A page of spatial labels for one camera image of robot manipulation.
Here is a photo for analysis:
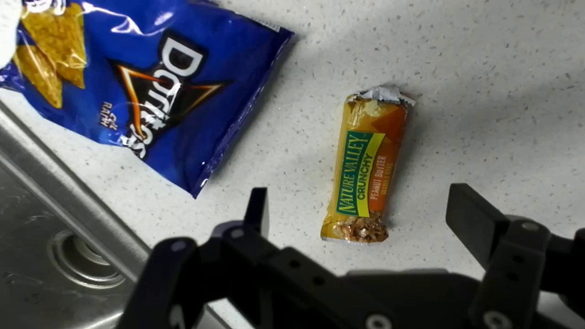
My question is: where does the round sink drain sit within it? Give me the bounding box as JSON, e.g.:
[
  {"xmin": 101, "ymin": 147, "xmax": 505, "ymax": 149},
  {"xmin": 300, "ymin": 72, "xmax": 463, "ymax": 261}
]
[{"xmin": 46, "ymin": 226, "xmax": 128, "ymax": 292}]

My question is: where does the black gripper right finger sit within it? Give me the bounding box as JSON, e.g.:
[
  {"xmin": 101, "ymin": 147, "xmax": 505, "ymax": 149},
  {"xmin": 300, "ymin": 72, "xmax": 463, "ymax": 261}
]
[{"xmin": 445, "ymin": 180, "xmax": 585, "ymax": 329}]

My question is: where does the yellow granola bar packet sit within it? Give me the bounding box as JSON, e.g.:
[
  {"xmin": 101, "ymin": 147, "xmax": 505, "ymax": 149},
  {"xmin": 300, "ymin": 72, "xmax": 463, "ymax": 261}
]
[{"xmin": 320, "ymin": 83, "xmax": 419, "ymax": 244}]

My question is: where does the blue Doritos chips bag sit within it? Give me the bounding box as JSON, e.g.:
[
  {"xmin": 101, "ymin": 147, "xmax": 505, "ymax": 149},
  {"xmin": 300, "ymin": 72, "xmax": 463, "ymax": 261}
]
[{"xmin": 0, "ymin": 0, "xmax": 298, "ymax": 200}]

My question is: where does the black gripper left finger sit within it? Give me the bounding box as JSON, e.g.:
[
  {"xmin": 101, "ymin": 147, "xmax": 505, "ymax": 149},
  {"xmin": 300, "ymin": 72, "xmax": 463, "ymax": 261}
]
[{"xmin": 116, "ymin": 186, "xmax": 289, "ymax": 329}]

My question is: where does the stainless steel sink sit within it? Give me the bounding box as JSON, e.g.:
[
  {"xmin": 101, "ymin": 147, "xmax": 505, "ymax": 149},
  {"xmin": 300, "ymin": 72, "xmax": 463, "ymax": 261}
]
[{"xmin": 0, "ymin": 98, "xmax": 234, "ymax": 329}]

